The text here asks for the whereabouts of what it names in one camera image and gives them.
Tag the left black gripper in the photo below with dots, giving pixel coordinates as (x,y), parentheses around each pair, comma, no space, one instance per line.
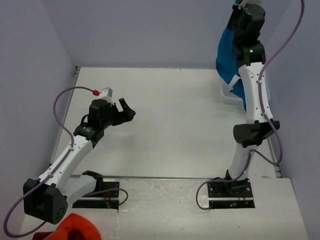
(125,116)

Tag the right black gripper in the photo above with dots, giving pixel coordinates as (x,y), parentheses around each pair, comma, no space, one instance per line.
(241,11)

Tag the blue t shirt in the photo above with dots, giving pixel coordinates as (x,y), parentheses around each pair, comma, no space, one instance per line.
(225,63)

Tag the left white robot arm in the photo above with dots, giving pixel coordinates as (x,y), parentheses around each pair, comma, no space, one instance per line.
(48,197)

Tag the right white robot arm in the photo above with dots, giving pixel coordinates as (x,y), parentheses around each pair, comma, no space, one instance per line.
(239,62)

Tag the white plastic basket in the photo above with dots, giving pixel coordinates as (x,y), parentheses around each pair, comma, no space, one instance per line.
(225,90)

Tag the orange t shirt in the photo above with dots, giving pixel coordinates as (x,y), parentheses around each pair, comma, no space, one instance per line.
(75,227)

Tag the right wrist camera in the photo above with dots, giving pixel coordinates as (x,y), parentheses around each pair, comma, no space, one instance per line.
(243,3)

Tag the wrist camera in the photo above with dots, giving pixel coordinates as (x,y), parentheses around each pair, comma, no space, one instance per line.
(243,3)
(106,93)

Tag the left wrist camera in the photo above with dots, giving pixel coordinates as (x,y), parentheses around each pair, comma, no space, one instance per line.
(106,93)

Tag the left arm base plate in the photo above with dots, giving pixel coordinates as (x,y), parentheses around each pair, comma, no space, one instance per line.
(106,200)

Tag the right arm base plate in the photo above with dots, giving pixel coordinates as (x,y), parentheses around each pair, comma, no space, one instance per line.
(234,195)

